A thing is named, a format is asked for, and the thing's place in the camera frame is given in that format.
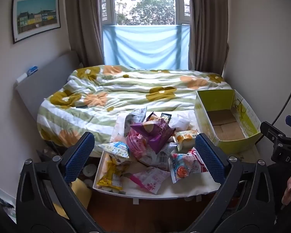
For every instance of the pink and blue snack packet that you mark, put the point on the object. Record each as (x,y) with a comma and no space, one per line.
(181,168)

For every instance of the person's right hand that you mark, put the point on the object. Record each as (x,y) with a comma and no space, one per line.
(289,189)

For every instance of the yellow snack packet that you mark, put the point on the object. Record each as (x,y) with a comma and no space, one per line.
(111,174)

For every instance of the red and white snack packet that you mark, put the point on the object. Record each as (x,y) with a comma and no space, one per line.
(198,160)

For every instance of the silver barcode snack packet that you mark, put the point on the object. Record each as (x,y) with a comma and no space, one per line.
(160,160)

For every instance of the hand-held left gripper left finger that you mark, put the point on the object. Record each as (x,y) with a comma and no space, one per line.
(78,155)

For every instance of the framed wall picture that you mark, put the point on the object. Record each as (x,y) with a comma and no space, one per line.
(36,17)

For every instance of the blue and white small item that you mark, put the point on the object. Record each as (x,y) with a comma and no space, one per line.
(32,70)

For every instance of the yellow floor item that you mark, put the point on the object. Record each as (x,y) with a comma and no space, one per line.
(81,194)

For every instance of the grey bed headboard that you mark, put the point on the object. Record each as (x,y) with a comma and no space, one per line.
(46,82)

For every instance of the light blue snack packet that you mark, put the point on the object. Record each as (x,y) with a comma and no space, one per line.
(115,149)

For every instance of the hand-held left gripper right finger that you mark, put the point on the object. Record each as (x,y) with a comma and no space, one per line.
(208,157)

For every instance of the pink striped snack packet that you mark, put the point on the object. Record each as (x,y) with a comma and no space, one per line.
(138,145)

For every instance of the light blue window cloth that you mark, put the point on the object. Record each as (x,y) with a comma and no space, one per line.
(145,46)

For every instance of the yellow-green cardboard box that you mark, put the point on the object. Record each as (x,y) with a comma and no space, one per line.
(223,123)

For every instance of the brown curtain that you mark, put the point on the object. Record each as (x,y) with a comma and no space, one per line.
(84,21)
(208,24)

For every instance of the black snack packet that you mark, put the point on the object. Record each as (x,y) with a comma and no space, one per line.
(166,117)

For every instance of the purple chip packet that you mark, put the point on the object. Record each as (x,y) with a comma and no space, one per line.
(157,131)

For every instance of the orange bread packet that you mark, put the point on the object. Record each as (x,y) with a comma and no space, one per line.
(185,138)

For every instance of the window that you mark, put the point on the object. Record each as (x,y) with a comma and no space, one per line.
(145,2)

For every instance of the white round container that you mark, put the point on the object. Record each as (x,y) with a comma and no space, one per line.
(90,170)

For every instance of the floral striped blanket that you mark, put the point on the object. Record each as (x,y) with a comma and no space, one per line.
(126,89)

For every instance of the small pink snack packet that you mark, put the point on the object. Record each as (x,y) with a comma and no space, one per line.
(150,179)

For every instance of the white floral tray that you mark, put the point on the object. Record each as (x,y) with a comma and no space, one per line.
(184,187)

